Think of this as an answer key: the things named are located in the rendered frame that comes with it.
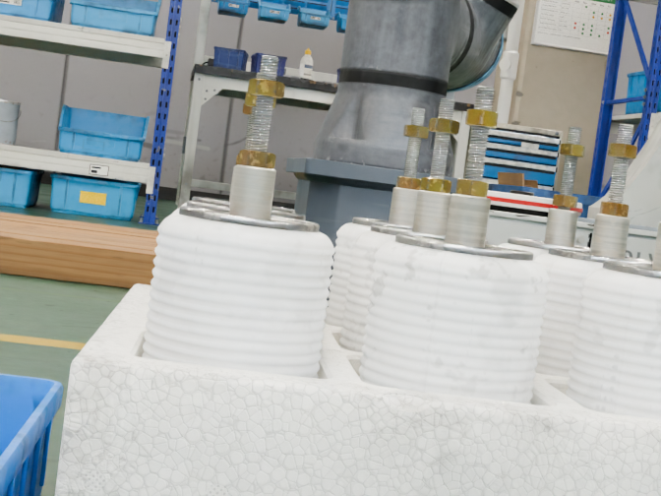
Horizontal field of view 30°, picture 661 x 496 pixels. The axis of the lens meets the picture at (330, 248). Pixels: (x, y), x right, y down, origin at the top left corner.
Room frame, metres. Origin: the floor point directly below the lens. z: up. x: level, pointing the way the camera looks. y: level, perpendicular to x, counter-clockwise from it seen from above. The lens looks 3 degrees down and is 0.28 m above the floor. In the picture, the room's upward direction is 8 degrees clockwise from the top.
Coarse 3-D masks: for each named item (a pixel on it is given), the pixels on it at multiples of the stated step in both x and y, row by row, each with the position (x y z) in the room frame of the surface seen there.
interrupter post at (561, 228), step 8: (552, 216) 0.91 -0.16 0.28; (560, 216) 0.91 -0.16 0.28; (568, 216) 0.91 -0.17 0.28; (576, 216) 0.91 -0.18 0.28; (552, 224) 0.91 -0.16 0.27; (560, 224) 0.91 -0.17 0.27; (568, 224) 0.91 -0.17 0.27; (576, 224) 0.92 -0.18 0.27; (552, 232) 0.91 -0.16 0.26; (560, 232) 0.91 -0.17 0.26; (568, 232) 0.91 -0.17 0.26; (544, 240) 0.92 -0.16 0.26; (552, 240) 0.91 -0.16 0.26; (560, 240) 0.91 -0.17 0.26; (568, 240) 0.91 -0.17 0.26
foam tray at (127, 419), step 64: (128, 320) 0.74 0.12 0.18; (128, 384) 0.58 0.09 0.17; (192, 384) 0.58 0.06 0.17; (256, 384) 0.59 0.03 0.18; (320, 384) 0.60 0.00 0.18; (64, 448) 0.58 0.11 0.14; (128, 448) 0.58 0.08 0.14; (192, 448) 0.59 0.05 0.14; (256, 448) 0.59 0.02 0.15; (320, 448) 0.59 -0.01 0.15; (384, 448) 0.59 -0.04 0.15; (448, 448) 0.60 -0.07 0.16; (512, 448) 0.60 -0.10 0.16; (576, 448) 0.60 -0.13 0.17; (640, 448) 0.60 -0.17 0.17
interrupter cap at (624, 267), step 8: (608, 264) 0.68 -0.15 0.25; (616, 264) 0.67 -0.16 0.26; (624, 264) 0.70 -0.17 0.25; (632, 264) 0.71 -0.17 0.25; (640, 264) 0.72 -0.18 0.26; (624, 272) 0.66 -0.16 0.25; (632, 272) 0.66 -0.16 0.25; (640, 272) 0.66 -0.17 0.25; (648, 272) 0.65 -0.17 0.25; (656, 272) 0.65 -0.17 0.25
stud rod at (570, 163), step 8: (576, 128) 0.91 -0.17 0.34; (568, 136) 0.92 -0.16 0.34; (576, 136) 0.91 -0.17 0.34; (576, 144) 0.91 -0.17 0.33; (568, 160) 0.92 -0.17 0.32; (576, 160) 0.92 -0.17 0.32; (568, 168) 0.92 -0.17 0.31; (568, 176) 0.91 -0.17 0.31; (568, 184) 0.91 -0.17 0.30; (560, 192) 0.92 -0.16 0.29; (568, 192) 0.91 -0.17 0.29; (560, 208) 0.92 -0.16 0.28; (568, 208) 0.92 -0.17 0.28
